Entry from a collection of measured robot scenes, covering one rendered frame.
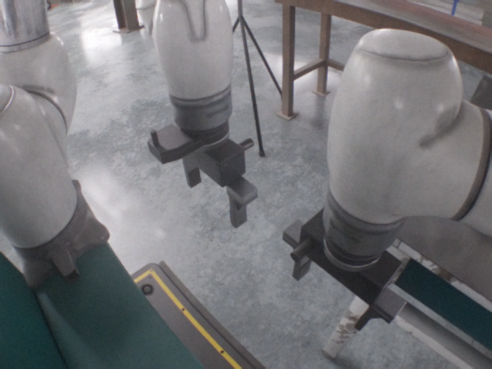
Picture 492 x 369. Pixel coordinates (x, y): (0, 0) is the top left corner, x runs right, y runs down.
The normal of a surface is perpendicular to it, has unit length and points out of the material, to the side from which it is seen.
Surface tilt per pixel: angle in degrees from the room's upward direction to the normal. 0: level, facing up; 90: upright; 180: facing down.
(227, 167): 90
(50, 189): 90
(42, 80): 76
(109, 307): 0
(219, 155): 0
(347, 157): 91
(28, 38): 95
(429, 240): 0
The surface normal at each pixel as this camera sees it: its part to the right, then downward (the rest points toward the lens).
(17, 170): 0.76, 0.29
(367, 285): -0.74, 0.50
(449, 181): -0.32, 0.50
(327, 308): -0.04, -0.70
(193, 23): 0.29, 0.55
